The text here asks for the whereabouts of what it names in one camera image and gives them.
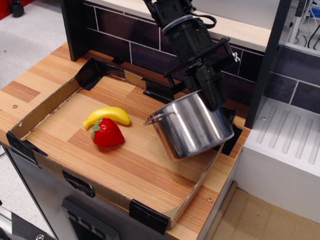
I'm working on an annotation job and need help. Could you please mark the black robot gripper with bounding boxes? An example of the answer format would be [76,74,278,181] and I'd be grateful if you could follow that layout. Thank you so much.
[161,17,234,110]

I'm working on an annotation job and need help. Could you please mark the stainless steel pot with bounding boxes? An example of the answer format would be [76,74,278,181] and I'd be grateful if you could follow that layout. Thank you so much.
[145,90,235,162]

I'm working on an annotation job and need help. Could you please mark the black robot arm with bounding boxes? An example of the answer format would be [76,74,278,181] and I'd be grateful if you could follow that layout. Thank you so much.
[144,0,239,110]

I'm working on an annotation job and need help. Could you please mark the cardboard fence with black tape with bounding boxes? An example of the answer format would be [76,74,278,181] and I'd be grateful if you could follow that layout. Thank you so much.
[5,56,244,231]

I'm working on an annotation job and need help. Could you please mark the light wooden shelf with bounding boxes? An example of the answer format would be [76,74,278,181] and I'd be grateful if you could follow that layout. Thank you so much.
[85,0,271,53]

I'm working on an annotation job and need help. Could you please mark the yellow toy banana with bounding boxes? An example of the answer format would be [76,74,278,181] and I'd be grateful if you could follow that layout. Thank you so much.
[82,106,131,129]

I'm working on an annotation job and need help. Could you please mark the white sink drainboard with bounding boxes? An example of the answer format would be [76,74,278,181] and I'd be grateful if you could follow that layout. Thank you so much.
[235,98,320,223]

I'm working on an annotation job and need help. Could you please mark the red toy strawberry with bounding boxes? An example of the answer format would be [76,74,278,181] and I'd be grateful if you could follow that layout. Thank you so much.
[90,118,125,147]

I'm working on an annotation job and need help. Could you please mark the grey oven control panel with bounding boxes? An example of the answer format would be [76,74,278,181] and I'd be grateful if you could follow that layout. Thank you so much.
[61,198,121,240]

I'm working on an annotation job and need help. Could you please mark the black caster wheel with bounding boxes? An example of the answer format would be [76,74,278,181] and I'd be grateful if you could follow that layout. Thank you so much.
[8,0,25,18]

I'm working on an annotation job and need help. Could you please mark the dark grey vertical post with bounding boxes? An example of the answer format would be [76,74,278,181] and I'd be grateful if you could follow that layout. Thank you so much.
[245,0,294,129]

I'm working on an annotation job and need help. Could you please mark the white cables in background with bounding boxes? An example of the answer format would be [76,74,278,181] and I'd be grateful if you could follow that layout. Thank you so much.
[287,0,320,50]

